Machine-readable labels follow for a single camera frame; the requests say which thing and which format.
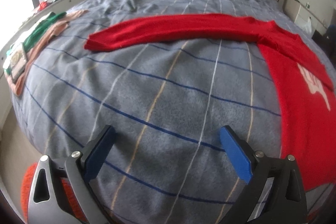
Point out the red item on bench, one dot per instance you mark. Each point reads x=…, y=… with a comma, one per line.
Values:
x=43, y=5

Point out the red knit sweater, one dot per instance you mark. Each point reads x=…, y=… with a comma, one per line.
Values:
x=305, y=91

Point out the green folded garment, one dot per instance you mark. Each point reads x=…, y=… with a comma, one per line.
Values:
x=30, y=38

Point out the white plastic bag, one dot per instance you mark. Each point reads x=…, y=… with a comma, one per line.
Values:
x=305, y=25

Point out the white bedside cabinet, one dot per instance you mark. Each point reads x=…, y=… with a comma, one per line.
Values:
x=294, y=9

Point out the patterned folded garment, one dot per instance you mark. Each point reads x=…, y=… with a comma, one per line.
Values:
x=18, y=61

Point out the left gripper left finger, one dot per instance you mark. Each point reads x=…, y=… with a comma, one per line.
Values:
x=48, y=202

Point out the orange fuzzy sleeve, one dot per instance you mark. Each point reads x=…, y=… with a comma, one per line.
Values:
x=25, y=193

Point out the blue plaid bed cover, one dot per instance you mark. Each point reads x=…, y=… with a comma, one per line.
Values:
x=167, y=102

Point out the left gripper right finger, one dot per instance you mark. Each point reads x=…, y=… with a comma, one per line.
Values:
x=286, y=201

